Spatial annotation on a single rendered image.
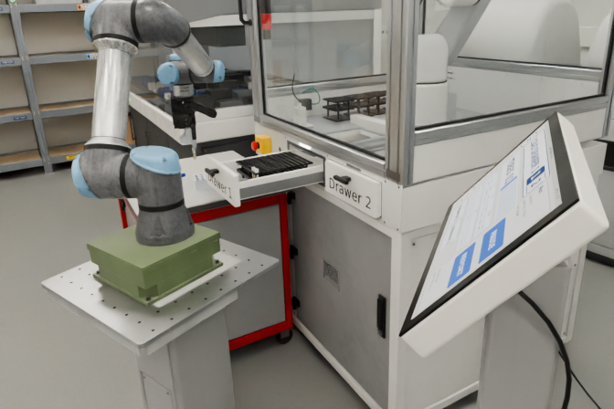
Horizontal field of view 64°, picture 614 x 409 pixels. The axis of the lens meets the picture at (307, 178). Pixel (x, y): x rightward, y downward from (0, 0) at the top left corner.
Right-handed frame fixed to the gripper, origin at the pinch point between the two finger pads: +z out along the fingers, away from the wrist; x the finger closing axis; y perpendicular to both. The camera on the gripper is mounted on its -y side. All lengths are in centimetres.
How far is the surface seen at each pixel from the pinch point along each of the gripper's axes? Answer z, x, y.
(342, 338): 69, 44, -43
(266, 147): 4.8, -5.0, -29.4
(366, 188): 2, 64, -44
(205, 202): 16.0, 19.8, 0.2
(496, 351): 8, 133, -37
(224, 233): 30.3, 17.8, -5.9
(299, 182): 6.5, 37.8, -30.4
